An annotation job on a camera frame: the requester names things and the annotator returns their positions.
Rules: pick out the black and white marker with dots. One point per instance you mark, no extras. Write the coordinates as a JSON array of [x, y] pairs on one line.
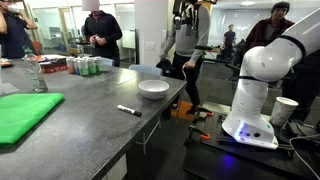
[[128, 110]]

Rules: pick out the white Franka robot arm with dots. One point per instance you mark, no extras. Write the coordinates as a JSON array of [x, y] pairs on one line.
[[253, 110]]

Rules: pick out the white ceramic bowl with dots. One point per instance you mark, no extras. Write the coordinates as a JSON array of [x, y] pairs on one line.
[[153, 89]]

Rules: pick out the clear plastic bin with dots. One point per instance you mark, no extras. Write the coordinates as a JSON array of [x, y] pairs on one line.
[[107, 61]]

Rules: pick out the person in grey sweater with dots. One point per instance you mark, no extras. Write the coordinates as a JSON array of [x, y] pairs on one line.
[[188, 36]]

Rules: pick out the person in black jacket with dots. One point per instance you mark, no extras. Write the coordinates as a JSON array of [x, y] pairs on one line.
[[103, 31]]

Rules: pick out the distant person in dark shirt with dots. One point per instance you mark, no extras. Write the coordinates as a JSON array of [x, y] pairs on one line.
[[229, 38]]

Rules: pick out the blue labelled drink can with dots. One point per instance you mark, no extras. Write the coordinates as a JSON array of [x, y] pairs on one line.
[[76, 66]]

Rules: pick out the orange labelled drink can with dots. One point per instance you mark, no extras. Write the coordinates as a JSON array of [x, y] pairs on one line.
[[70, 65]]

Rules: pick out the red flat box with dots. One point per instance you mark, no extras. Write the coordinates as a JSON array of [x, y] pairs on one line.
[[52, 66]]

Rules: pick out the person in maroon jacket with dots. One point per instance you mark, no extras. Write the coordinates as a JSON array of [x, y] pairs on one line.
[[266, 31]]

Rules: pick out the white paper cup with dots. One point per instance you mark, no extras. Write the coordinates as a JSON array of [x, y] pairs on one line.
[[282, 111]]

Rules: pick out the clear plastic water bottle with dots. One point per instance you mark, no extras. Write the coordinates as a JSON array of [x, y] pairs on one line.
[[36, 75]]

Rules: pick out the orange chair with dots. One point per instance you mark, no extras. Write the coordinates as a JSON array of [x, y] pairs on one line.
[[36, 47]]

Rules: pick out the green folded cloth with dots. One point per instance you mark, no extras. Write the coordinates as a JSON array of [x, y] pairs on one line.
[[23, 115]]

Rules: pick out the person with face mask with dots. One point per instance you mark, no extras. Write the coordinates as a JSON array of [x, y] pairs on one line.
[[15, 36]]

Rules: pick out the white wall switch plate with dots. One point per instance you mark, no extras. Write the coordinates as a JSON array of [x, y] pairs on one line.
[[150, 46]]

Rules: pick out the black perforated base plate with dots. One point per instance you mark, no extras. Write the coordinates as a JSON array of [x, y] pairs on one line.
[[216, 131]]

